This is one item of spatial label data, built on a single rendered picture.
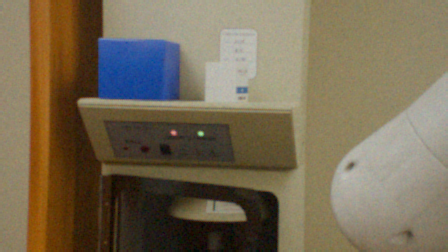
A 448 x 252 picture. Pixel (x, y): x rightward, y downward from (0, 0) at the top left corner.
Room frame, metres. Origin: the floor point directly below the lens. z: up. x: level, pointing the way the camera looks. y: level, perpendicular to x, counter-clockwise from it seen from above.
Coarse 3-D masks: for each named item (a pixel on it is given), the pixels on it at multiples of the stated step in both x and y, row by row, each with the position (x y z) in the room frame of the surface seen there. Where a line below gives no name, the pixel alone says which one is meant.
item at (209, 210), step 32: (128, 192) 1.35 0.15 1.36; (160, 192) 1.31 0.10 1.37; (192, 192) 1.27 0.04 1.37; (224, 192) 1.23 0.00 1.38; (256, 192) 1.20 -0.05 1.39; (128, 224) 1.34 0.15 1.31; (160, 224) 1.30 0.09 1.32; (192, 224) 1.27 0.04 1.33; (224, 224) 1.23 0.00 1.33; (256, 224) 1.20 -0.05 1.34
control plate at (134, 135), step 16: (112, 128) 1.30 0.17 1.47; (128, 128) 1.30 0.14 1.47; (144, 128) 1.29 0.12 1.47; (160, 128) 1.29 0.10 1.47; (176, 128) 1.28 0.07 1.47; (192, 128) 1.28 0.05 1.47; (208, 128) 1.27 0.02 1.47; (224, 128) 1.27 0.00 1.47; (112, 144) 1.33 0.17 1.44; (128, 144) 1.33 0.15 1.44; (144, 144) 1.32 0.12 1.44; (176, 144) 1.31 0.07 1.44; (192, 144) 1.30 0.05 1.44; (208, 144) 1.30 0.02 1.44; (224, 144) 1.29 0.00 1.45; (192, 160) 1.33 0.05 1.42; (208, 160) 1.33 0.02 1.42; (224, 160) 1.32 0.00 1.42
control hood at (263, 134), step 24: (96, 120) 1.30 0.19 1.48; (120, 120) 1.29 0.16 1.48; (144, 120) 1.28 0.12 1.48; (168, 120) 1.27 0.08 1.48; (192, 120) 1.27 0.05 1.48; (216, 120) 1.26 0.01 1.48; (240, 120) 1.25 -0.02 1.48; (264, 120) 1.24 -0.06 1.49; (288, 120) 1.24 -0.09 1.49; (96, 144) 1.34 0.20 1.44; (240, 144) 1.29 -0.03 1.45; (264, 144) 1.28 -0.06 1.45; (288, 144) 1.27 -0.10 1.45
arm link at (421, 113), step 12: (444, 84) 0.76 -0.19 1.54; (420, 96) 0.79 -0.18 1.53; (432, 96) 0.77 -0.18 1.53; (444, 96) 0.75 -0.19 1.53; (408, 108) 0.79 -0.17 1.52; (420, 108) 0.77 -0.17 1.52; (432, 108) 0.76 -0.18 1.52; (444, 108) 0.75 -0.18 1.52; (420, 120) 0.76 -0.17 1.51; (432, 120) 0.75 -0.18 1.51; (444, 120) 0.74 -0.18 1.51; (420, 132) 0.76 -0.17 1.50; (432, 132) 0.75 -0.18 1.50; (444, 132) 0.74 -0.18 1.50; (432, 144) 0.75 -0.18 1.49; (444, 144) 0.74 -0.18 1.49; (444, 156) 0.74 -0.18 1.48
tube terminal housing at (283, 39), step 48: (144, 0) 1.38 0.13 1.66; (192, 0) 1.37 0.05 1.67; (240, 0) 1.35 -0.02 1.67; (288, 0) 1.34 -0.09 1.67; (192, 48) 1.37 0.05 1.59; (288, 48) 1.34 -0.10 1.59; (192, 96) 1.37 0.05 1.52; (288, 96) 1.34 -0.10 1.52; (288, 192) 1.34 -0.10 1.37; (288, 240) 1.34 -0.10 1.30
